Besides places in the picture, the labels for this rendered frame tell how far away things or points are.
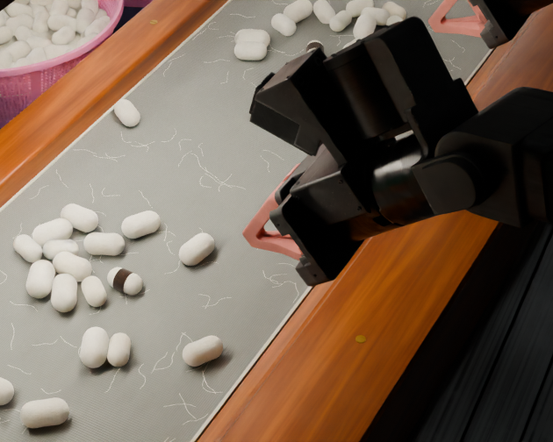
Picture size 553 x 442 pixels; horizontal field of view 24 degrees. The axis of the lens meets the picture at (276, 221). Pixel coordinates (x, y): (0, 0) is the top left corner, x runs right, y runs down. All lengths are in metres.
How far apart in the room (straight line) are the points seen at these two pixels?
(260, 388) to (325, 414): 0.06
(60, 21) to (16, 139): 0.24
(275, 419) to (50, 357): 0.20
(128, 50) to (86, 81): 0.07
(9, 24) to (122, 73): 0.19
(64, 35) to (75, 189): 0.26
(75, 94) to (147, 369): 0.36
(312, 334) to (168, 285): 0.15
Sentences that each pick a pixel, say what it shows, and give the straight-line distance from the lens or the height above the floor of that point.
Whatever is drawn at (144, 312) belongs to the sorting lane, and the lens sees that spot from 1.08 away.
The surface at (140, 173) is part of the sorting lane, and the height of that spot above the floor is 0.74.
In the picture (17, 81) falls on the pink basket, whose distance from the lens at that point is 1.35.
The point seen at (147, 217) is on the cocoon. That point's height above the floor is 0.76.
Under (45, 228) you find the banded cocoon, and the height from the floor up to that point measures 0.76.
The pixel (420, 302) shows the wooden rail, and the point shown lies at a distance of 1.06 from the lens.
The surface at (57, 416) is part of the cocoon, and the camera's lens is 1.00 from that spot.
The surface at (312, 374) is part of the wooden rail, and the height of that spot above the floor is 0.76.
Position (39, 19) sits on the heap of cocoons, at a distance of 1.46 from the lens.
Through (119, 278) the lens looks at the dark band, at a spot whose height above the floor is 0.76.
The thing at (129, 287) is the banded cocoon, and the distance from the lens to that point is 1.09.
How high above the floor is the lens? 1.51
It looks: 41 degrees down
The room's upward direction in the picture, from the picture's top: straight up
